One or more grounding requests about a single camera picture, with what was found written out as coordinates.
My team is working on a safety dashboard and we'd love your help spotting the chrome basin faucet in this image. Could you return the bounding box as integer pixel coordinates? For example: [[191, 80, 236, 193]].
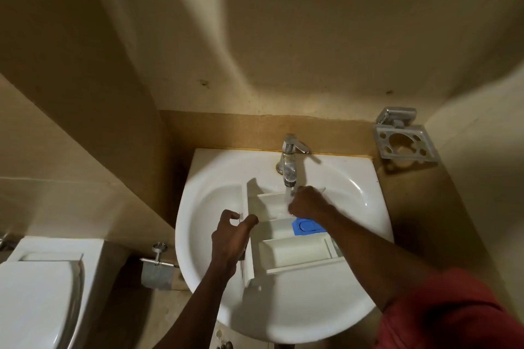
[[275, 134, 310, 188]]

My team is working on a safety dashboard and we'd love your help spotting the white detergent drawer tray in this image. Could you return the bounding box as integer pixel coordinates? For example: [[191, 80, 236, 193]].
[[239, 178, 344, 289]]

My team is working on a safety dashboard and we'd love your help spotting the white ceramic wash basin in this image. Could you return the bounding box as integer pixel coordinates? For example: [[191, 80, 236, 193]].
[[175, 148, 394, 344]]

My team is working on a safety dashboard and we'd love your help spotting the person's left hand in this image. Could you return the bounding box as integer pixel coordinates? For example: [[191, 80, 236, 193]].
[[211, 210, 259, 278]]

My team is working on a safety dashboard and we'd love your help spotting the white toilet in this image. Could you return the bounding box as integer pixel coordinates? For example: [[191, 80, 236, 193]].
[[0, 236, 105, 349]]

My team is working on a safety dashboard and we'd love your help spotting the chrome toilet paper holder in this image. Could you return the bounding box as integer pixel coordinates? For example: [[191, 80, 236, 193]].
[[139, 242, 181, 290]]

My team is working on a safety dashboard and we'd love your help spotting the metal wall toothbrush holder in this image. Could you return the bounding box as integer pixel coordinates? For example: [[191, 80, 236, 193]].
[[373, 107, 440, 164]]

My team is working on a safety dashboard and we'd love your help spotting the person's right hand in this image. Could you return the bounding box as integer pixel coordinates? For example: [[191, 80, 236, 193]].
[[288, 186, 333, 221]]

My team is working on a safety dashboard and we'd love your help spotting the red shirt sleeve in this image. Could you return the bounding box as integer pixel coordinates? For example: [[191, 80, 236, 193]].
[[377, 267, 524, 349]]

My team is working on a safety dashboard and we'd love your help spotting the blue siphon cap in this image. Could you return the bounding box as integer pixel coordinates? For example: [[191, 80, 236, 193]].
[[291, 217, 327, 236]]

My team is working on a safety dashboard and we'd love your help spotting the person's left forearm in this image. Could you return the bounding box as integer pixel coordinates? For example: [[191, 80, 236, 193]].
[[153, 261, 235, 349]]

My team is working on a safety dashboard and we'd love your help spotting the person's right forearm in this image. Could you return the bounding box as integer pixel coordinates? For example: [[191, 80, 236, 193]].
[[314, 206, 440, 312]]

